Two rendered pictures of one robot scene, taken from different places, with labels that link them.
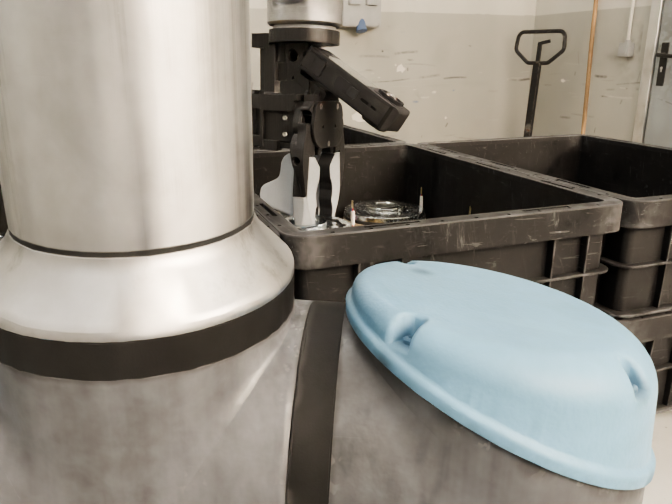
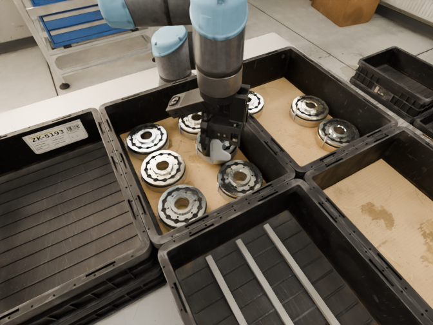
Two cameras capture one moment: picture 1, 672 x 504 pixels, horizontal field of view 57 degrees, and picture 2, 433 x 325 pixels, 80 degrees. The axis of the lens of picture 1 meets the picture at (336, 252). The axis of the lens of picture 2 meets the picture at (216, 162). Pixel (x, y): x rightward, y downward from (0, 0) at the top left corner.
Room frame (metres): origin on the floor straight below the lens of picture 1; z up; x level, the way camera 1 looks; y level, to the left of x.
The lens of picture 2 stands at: (1.04, -0.03, 1.34)
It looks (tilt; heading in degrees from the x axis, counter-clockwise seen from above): 52 degrees down; 172
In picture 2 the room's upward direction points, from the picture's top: straight up
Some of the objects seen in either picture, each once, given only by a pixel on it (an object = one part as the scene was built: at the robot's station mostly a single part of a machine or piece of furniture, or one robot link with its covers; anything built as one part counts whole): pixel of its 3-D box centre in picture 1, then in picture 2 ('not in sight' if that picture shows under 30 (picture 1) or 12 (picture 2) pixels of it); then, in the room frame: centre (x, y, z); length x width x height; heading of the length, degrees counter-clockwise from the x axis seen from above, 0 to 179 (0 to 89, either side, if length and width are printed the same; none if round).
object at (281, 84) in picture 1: (297, 93); (223, 111); (0.66, 0.04, 1.01); 0.09 x 0.08 x 0.12; 66
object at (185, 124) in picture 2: not in sight; (196, 118); (0.51, -0.01, 0.86); 0.10 x 0.10 x 0.01
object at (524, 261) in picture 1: (370, 232); (189, 154); (0.64, -0.04, 0.87); 0.40 x 0.30 x 0.11; 21
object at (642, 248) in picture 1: (594, 208); (55, 209); (0.75, -0.32, 0.87); 0.40 x 0.30 x 0.11; 21
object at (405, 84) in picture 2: not in sight; (386, 105); (0.01, 1.10, 0.37); 0.40 x 0.30 x 0.45; 22
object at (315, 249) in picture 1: (371, 185); (187, 140); (0.64, -0.04, 0.92); 0.40 x 0.30 x 0.02; 21
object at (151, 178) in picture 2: not in sight; (163, 167); (0.66, -0.10, 0.86); 0.10 x 0.10 x 0.01
